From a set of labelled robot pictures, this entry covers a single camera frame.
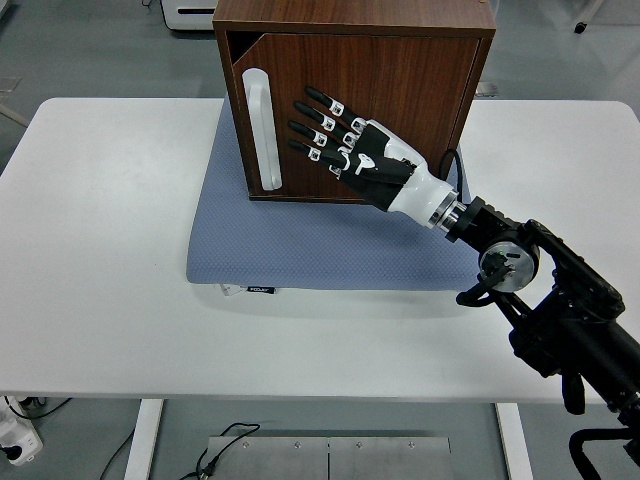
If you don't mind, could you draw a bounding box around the white table leg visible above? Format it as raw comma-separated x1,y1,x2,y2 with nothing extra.
495,402,534,480
123,398,165,480

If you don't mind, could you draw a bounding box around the thin black floor cable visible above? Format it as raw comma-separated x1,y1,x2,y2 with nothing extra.
98,428,137,480

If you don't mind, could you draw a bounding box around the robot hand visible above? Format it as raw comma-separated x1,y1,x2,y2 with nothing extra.
288,85,459,229

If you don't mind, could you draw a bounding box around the blue-grey textured mat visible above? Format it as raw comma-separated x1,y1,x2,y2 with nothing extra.
185,99,481,292

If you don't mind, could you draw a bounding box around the white cabinet door handle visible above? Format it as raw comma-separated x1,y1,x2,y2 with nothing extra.
241,68,284,192

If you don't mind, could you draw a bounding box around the brown wooden cabinet door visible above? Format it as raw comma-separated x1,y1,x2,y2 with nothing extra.
230,32,482,199

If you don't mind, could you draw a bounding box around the brown wooden cabinet body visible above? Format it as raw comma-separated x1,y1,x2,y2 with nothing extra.
212,0,498,204

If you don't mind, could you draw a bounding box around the black cable with plug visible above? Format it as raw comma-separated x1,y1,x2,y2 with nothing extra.
182,423,262,480

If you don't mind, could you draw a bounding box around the white power strip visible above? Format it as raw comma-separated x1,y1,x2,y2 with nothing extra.
0,396,45,467

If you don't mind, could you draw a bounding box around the grey metal plate with screws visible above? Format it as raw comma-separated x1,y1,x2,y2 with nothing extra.
206,435,330,480
328,436,453,480

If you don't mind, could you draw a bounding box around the white box appliance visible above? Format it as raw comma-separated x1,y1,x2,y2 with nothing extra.
160,0,220,34

